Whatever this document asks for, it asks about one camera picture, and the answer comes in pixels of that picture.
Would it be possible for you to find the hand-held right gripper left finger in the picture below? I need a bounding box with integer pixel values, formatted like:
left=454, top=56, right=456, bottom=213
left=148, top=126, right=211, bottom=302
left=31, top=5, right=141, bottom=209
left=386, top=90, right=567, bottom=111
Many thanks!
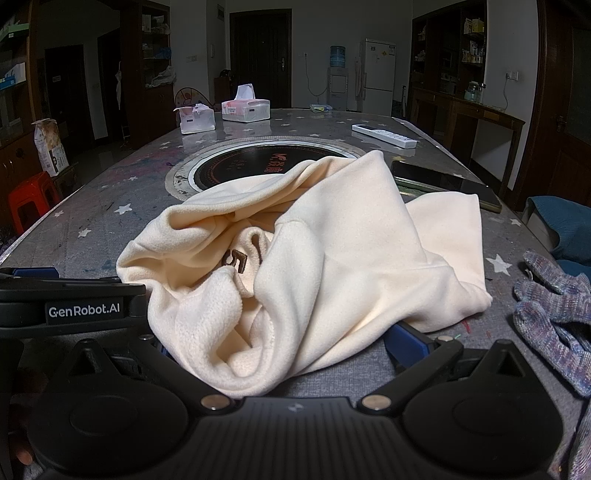
left=60, top=337, right=234, bottom=415

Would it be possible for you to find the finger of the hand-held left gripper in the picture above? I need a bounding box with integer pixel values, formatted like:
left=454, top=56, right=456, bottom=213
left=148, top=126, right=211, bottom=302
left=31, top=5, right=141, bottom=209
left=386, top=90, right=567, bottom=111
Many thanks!
left=0, top=267, right=60, bottom=280

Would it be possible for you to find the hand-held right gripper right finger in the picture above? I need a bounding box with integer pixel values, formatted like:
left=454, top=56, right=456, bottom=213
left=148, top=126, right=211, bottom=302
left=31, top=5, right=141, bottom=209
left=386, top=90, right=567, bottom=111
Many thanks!
left=357, top=322, right=533, bottom=417

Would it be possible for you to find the cream sweatshirt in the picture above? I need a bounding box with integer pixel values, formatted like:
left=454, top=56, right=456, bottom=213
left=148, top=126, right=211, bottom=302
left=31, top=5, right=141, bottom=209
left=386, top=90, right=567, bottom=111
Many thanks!
left=115, top=150, right=494, bottom=400

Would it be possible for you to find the person's left hand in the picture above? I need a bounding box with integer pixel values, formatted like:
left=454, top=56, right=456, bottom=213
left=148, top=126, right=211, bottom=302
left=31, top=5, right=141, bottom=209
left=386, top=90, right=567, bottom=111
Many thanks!
left=8, top=399, right=35, bottom=468

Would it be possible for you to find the red plastic stool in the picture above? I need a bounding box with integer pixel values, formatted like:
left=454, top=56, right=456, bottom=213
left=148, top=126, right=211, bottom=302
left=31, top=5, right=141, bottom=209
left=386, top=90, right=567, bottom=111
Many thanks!
left=8, top=172, right=64, bottom=234

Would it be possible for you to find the white paper sack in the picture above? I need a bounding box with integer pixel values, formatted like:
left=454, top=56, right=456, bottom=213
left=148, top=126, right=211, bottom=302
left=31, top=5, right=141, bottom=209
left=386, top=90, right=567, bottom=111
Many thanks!
left=33, top=119, right=70, bottom=176

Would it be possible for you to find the black smartphone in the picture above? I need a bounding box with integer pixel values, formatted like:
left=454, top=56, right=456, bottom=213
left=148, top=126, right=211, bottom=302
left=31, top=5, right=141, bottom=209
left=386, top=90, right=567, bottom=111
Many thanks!
left=390, top=160, right=503, bottom=214

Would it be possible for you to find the dark wooden display cabinet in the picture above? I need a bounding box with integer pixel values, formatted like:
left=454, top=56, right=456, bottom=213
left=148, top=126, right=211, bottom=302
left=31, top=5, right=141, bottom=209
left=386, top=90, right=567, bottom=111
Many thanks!
left=121, top=0, right=177, bottom=149

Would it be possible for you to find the blue cushioned chair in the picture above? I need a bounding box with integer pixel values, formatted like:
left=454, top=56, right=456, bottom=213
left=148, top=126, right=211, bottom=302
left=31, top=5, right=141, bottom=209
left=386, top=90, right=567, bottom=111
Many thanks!
left=522, top=196, right=591, bottom=278

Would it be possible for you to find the white remote control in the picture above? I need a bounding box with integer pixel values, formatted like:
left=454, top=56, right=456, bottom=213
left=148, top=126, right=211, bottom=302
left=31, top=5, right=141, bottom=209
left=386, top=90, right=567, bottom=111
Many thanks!
left=352, top=124, right=418, bottom=149

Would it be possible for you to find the round black induction cooker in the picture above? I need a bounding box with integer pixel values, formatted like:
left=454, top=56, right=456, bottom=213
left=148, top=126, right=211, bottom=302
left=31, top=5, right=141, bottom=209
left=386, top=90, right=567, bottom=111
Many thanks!
left=165, top=136, right=370, bottom=204

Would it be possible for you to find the white tissue box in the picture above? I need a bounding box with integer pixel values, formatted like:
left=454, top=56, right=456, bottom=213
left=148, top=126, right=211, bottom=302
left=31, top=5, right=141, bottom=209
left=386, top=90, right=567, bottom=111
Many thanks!
left=174, top=104, right=216, bottom=135
left=222, top=84, right=271, bottom=123

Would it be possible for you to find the white plastic bag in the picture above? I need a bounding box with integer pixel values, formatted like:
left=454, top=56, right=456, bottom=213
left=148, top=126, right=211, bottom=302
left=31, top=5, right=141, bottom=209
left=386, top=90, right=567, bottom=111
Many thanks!
left=147, top=66, right=177, bottom=89

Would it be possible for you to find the dotted play tent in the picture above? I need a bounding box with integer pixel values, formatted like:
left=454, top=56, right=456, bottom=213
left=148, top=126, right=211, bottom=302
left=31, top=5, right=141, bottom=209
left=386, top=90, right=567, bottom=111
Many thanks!
left=174, top=87, right=219, bottom=110

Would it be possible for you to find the dark wooden desk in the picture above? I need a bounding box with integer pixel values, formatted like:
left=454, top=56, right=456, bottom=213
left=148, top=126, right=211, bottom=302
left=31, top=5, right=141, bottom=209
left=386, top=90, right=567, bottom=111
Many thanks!
left=409, top=85, right=527, bottom=198

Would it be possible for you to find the white water dispenser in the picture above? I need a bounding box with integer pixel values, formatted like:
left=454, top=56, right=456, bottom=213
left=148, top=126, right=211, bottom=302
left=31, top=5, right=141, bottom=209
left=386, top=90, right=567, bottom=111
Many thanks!
left=327, top=67, right=351, bottom=112

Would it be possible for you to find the white refrigerator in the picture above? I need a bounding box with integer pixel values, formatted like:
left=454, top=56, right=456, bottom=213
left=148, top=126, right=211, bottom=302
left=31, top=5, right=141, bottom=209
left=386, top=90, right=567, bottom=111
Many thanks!
left=359, top=38, right=397, bottom=114

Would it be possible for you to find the brown wooden room door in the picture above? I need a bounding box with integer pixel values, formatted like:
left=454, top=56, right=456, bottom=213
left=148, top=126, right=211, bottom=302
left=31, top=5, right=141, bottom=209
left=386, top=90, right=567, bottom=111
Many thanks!
left=524, top=0, right=591, bottom=214

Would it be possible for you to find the dark wooden shelf cabinet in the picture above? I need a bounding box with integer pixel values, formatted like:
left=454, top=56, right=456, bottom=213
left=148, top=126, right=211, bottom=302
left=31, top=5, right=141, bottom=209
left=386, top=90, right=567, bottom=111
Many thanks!
left=410, top=0, right=488, bottom=116

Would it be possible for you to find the dark wooden entrance door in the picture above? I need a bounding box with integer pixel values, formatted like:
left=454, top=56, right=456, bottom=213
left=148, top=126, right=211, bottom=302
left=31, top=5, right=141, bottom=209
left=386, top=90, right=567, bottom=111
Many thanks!
left=229, top=9, right=293, bottom=110

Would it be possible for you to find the white power cable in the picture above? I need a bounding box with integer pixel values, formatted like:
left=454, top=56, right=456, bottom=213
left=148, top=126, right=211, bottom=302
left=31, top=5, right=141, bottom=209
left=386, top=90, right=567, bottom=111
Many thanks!
left=304, top=52, right=328, bottom=105

